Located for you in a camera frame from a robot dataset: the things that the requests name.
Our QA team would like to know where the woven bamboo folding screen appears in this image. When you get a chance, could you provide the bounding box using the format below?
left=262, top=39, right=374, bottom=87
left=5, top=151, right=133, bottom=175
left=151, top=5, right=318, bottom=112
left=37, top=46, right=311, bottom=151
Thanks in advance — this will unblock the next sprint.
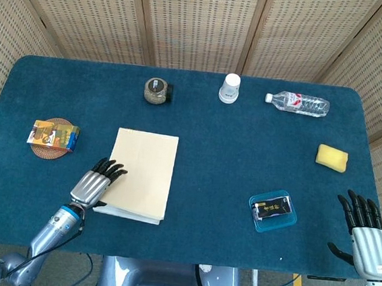
left=0, top=0, right=382, bottom=250

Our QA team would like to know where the yellow sponge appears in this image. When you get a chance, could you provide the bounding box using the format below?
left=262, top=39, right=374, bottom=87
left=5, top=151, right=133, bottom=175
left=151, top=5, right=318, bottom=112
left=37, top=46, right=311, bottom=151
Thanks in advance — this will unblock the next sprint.
left=315, top=143, right=350, bottom=173

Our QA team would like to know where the grey robot torso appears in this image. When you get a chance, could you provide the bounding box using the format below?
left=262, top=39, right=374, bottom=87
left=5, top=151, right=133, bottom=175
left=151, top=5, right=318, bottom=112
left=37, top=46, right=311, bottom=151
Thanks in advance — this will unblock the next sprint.
left=94, top=254, right=244, bottom=286

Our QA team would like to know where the black box with gold print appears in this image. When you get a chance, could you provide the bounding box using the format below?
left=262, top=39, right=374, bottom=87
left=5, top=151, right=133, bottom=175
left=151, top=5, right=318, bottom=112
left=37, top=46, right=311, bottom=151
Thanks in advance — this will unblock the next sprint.
left=250, top=193, right=291, bottom=224

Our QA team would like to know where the stack of white paper cups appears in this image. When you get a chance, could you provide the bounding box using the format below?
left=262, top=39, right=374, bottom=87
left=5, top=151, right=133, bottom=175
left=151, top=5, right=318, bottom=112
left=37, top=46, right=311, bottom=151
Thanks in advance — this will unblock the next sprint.
left=217, top=72, right=242, bottom=105

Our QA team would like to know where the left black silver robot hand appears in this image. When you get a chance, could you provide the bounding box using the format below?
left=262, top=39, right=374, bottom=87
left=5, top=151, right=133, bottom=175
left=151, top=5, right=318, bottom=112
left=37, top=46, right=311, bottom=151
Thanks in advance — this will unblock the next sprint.
left=68, top=154, right=130, bottom=213

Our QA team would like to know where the round woven brown coaster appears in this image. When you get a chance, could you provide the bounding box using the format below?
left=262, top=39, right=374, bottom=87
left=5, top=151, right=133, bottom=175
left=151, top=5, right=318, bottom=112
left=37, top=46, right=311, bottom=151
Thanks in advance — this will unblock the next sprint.
left=28, top=116, right=75, bottom=162

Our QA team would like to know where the cream book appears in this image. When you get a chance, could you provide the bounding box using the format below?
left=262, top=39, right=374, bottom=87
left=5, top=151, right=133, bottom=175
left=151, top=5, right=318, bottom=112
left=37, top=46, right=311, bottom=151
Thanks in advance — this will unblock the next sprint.
left=91, top=126, right=181, bottom=227

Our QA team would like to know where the blue plastic tray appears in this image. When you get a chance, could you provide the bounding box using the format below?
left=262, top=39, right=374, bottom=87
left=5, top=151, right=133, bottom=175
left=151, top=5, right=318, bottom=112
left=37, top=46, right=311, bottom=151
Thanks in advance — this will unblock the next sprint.
left=245, top=186, right=300, bottom=237

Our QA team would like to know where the round metal tin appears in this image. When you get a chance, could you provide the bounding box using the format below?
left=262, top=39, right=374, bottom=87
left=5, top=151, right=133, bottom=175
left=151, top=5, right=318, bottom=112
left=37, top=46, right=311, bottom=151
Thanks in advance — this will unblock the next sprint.
left=143, top=76, right=176, bottom=107

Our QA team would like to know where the blue felt table cover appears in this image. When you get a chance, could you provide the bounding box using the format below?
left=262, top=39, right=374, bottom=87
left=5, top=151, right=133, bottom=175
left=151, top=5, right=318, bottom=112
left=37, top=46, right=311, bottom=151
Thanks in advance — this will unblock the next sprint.
left=0, top=52, right=382, bottom=283

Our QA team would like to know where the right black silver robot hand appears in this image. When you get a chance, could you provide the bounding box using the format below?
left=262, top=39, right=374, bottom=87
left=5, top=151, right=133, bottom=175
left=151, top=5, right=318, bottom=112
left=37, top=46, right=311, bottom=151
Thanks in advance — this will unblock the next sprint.
left=324, top=187, right=382, bottom=281

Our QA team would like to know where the colourful orange blue carton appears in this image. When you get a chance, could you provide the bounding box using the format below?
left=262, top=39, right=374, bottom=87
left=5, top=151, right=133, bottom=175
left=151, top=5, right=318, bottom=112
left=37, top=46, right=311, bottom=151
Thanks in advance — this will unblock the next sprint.
left=26, top=118, right=81, bottom=154

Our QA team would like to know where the clear plastic water bottle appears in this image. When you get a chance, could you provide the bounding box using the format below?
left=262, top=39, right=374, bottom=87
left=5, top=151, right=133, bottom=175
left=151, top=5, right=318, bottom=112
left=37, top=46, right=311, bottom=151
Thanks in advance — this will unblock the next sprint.
left=263, top=89, right=331, bottom=119

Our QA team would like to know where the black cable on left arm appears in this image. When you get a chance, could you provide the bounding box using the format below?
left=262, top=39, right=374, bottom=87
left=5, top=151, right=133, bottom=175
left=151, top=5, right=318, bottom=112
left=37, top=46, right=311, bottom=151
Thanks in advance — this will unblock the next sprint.
left=4, top=199, right=88, bottom=286

